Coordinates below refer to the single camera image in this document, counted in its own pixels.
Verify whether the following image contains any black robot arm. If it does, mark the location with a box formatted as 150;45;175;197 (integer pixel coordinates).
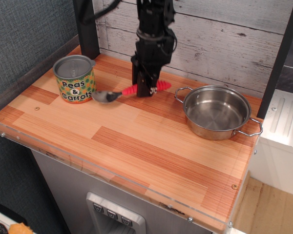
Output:
131;0;177;98

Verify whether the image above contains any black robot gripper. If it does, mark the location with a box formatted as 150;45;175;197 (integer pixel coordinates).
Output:
131;36;174;97

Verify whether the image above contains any clear acrylic edge guard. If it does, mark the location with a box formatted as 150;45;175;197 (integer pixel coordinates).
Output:
0;118;232;230

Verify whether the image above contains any silver dispenser button panel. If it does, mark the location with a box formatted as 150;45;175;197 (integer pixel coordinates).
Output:
86;192;147;234

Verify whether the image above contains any grey toy fridge cabinet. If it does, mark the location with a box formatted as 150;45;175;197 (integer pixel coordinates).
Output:
32;151;210;234

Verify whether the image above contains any dark grey right post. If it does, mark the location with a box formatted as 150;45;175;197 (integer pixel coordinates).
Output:
256;9;293;119

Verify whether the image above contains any white toy sink unit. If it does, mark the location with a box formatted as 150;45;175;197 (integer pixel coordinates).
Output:
249;90;293;194

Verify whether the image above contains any dark grey post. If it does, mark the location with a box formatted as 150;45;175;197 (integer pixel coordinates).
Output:
256;9;293;119
72;0;100;59

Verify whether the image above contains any black braided cable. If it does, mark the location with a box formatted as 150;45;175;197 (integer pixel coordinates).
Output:
79;0;122;25

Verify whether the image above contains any peas and carrots can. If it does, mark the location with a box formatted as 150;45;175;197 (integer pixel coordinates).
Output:
53;55;96;104

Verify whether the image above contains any red handled metal spoon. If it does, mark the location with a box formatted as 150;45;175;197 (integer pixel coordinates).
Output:
91;80;172;104

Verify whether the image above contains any orange and black object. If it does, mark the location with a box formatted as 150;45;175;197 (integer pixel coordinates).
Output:
0;204;34;234

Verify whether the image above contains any silver pan with handles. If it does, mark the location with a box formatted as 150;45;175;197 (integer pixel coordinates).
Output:
174;85;263;140

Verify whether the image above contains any dark grey left post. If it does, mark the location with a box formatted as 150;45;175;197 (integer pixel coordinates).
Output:
72;0;100;59

